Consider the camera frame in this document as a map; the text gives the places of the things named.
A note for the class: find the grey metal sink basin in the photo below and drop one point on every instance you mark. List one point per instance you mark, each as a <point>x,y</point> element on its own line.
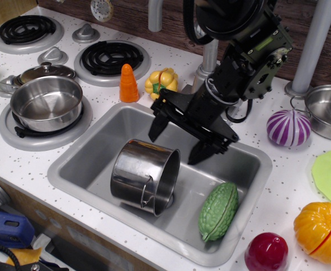
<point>84,171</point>

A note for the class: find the hanging perforated strainer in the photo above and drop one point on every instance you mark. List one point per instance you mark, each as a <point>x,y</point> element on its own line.
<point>102,10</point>

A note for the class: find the rear grey stove knob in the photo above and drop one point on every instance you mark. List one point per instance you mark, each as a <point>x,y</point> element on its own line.
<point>85,34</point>

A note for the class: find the steel pot lid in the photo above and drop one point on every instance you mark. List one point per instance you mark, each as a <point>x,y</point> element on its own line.
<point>46,69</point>

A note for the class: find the orange carrot toy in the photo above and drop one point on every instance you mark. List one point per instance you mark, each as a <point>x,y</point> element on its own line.
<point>128,85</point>

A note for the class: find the orange pumpkin toy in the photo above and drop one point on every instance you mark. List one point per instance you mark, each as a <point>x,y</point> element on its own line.
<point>313,231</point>

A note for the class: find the grey stove knob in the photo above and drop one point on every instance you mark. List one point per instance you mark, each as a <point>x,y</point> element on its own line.
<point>85,34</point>
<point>54,56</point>

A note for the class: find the silver toy faucet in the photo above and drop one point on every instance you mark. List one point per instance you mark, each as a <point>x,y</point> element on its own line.
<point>208,59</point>

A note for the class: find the front left stove burner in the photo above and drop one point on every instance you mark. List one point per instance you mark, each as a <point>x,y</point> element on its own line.
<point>47,134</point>

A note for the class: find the back left stove burner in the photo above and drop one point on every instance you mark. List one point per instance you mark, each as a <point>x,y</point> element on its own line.
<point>29,34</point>

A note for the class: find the back right stove burner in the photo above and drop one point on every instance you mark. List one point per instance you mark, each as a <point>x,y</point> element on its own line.
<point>100,63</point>

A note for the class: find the steel pot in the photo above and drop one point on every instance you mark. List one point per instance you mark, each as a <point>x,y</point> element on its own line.
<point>144,175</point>

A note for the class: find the steel bowl at right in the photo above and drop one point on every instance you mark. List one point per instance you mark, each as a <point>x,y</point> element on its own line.
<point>318,109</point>

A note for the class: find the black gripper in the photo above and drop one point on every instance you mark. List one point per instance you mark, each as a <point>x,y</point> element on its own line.
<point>199,116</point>

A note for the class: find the front grey stove knob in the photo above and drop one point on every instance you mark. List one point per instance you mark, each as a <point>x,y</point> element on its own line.
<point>54,56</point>

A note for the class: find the red apple toy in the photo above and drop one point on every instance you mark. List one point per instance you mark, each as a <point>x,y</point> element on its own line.
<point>267,251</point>

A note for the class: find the yellow cloth piece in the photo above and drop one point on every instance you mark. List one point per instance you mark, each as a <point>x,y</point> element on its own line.
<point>26,256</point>

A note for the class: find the blue clamp tool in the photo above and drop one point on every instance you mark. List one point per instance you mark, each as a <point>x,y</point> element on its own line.
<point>15,231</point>

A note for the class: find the yellow bell pepper toy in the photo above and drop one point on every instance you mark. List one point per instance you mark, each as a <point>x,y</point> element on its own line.
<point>164,79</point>

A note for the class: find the stove burner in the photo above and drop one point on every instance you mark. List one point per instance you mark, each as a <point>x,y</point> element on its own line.
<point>47,134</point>
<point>100,63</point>
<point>29,34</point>

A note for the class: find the purple striped onion toy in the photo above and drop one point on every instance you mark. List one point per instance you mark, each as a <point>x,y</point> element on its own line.
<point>288,128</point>

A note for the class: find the steel pan on burner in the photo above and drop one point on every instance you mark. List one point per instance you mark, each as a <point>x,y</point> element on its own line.
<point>49,95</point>

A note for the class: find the green bitter gourd toy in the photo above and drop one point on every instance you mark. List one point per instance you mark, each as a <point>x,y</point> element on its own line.
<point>218,211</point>

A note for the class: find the grey vertical pole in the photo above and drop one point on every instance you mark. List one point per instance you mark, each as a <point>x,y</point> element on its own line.
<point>316,37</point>

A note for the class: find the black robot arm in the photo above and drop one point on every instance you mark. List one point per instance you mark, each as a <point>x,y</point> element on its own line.
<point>258,47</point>

